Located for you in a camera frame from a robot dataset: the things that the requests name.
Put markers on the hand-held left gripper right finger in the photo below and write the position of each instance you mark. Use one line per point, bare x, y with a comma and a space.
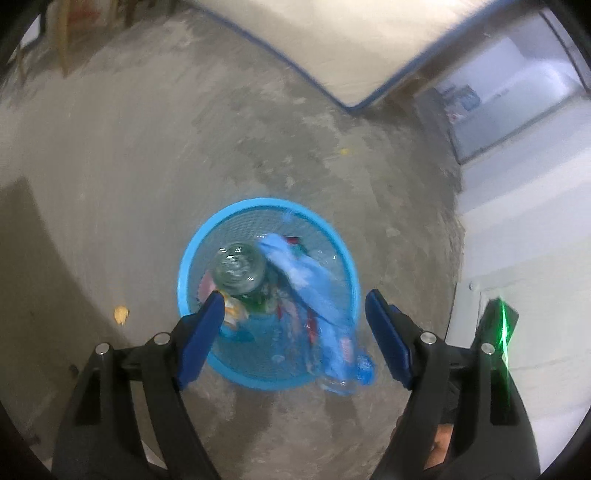
385, 337

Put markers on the blue plastic wrapper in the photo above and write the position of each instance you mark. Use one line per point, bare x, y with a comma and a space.
304, 281

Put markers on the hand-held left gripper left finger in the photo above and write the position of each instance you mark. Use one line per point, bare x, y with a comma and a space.
203, 337

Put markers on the clear plastic bottle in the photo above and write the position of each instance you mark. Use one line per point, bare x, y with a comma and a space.
351, 374

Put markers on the white door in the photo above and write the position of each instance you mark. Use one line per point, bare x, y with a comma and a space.
545, 286

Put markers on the blue wall poster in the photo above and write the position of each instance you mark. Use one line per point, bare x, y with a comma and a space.
459, 101

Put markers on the orange peel piece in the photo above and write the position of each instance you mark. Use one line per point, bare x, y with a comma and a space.
121, 314

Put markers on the blue mesh waste basket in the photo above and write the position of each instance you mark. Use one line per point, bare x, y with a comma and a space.
258, 369

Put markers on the white mattress with blue edge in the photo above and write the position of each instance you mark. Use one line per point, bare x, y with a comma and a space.
346, 41

